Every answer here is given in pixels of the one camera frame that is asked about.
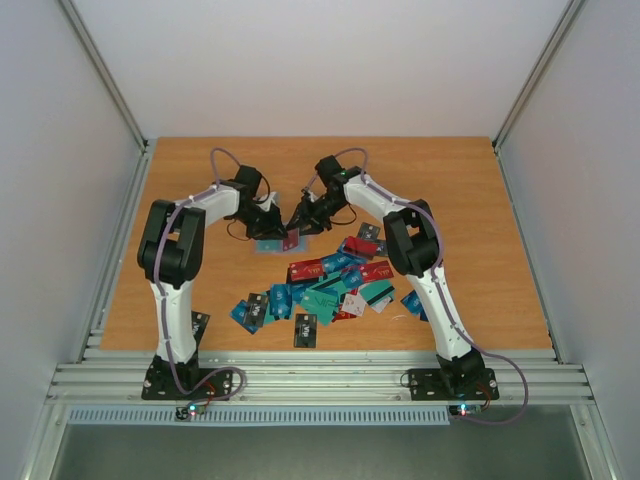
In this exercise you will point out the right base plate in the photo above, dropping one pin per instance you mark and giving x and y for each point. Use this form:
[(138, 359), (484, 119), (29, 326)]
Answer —
[(430, 384)]

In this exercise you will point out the red vip card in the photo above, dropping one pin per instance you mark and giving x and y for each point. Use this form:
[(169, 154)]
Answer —
[(305, 271), (375, 271)]

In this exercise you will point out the blue card right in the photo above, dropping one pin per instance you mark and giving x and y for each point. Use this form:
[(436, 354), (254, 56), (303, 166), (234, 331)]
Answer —
[(412, 303)]

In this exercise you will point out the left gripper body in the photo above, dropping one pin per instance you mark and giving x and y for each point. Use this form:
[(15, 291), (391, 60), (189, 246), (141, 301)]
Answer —
[(259, 223)]

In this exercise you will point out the blue card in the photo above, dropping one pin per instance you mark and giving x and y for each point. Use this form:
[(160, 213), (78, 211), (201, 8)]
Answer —
[(412, 303), (238, 314)]

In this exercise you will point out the black card lone left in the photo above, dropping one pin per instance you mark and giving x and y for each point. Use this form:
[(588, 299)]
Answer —
[(199, 324)]

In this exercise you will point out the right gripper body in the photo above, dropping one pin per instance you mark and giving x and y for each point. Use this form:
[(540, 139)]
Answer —
[(310, 211)]

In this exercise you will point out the blue slotted cable duct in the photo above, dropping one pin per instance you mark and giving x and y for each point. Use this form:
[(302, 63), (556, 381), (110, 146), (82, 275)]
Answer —
[(261, 416)]

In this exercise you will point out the blue card left bottom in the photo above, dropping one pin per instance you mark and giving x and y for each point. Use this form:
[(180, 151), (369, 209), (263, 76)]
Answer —
[(238, 314)]

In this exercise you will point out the left base plate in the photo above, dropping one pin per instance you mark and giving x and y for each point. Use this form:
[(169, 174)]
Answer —
[(159, 383)]

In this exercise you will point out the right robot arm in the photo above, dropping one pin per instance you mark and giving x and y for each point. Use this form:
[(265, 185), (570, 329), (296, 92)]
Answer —
[(415, 251)]

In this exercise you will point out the red card bottom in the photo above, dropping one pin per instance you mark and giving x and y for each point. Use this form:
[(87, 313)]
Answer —
[(291, 241)]

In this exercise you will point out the teal VIP card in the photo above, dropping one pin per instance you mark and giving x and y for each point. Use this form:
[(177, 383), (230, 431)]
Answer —
[(323, 305)]

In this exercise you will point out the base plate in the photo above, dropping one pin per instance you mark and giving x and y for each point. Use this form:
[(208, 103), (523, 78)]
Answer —
[(159, 383), (430, 384)]

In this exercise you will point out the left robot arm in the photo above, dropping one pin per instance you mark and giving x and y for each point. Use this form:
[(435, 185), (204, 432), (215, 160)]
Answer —
[(171, 253)]

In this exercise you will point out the white card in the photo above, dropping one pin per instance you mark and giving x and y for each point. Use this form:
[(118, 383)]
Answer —
[(353, 304)]

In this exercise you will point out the black VIP card left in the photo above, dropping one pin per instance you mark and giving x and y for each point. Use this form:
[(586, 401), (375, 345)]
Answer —
[(257, 306)]

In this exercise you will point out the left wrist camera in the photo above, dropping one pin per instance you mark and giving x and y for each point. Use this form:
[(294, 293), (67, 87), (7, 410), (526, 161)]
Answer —
[(267, 201)]

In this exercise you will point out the red VIP card upper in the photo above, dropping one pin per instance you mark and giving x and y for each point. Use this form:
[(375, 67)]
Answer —
[(305, 271)]

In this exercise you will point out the red card upper right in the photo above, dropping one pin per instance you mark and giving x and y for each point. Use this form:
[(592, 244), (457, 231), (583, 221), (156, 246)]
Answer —
[(359, 247)]

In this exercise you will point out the red VIP card centre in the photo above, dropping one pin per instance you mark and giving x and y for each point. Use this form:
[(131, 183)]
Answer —
[(375, 271)]

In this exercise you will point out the teal card magnetic stripe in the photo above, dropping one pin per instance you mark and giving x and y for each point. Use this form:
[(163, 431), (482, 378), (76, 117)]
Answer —
[(268, 246)]

